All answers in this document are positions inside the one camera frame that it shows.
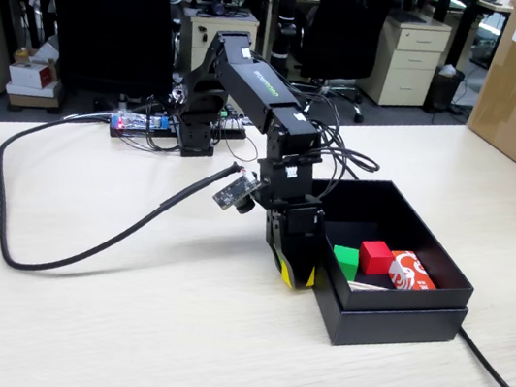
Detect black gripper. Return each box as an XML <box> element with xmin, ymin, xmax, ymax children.
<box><xmin>239</xmin><ymin>151</ymin><xmax>337</xmax><ymax>293</ymax></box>

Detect yellow cube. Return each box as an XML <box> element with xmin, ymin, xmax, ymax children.
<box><xmin>276</xmin><ymin>258</ymin><xmax>318</xmax><ymax>293</ymax></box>

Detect red white printed box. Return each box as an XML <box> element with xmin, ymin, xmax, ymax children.
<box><xmin>384</xmin><ymin>247</ymin><xmax>443</xmax><ymax>296</ymax></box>

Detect black open cardboard box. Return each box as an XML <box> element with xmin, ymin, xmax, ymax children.
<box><xmin>292</xmin><ymin>167</ymin><xmax>491</xmax><ymax>331</ymax></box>

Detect flat brown white tray box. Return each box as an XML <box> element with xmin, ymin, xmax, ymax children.
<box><xmin>2</xmin><ymin>75</ymin><xmax>65</xmax><ymax>115</ymax></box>

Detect small white red box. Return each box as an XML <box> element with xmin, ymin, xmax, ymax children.
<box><xmin>6</xmin><ymin>58</ymin><xmax>61</xmax><ymax>94</ymax></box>

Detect green cube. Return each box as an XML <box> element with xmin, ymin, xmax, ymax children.
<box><xmin>327</xmin><ymin>242</ymin><xmax>363</xmax><ymax>282</ymax></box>

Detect red cube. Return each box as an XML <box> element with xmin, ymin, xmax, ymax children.
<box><xmin>355</xmin><ymin>238</ymin><xmax>399</xmax><ymax>279</ymax></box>

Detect black trash bin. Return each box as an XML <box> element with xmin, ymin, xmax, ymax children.
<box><xmin>423</xmin><ymin>62</ymin><xmax>468</xmax><ymax>116</ymax></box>

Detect black pole white bands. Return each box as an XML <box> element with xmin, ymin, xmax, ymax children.
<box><xmin>265</xmin><ymin>0</ymin><xmax>304</xmax><ymax>80</ymax></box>

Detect black headset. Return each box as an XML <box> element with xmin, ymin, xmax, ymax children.
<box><xmin>195</xmin><ymin>0</ymin><xmax>252</xmax><ymax>24</ymax></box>

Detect wide black mesh office chair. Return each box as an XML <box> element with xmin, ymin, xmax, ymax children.
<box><xmin>20</xmin><ymin>0</ymin><xmax>186</xmax><ymax>121</ymax></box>

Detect small circuit board camera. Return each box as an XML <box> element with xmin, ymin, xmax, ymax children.
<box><xmin>210</xmin><ymin>171</ymin><xmax>262</xmax><ymax>217</ymax></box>

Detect thin black servo wires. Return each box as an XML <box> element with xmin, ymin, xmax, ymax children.
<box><xmin>281</xmin><ymin>89</ymin><xmax>391</xmax><ymax>208</ymax></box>

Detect beige three drawer pedestal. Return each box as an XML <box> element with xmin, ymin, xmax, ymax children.
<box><xmin>354</xmin><ymin>5</ymin><xmax>455</xmax><ymax>116</ymax></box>

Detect beige pedestal with keyhole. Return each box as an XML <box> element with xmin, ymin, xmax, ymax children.
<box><xmin>174</xmin><ymin>0</ymin><xmax>263</xmax><ymax>83</ymax></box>

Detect black sleeved camera cable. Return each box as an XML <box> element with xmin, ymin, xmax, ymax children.
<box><xmin>0</xmin><ymin>97</ymin><xmax>253</xmax><ymax>304</ymax></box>

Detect thick black power cable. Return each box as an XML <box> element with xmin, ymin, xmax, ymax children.
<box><xmin>280</xmin><ymin>132</ymin><xmax>516</xmax><ymax>387</ymax></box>

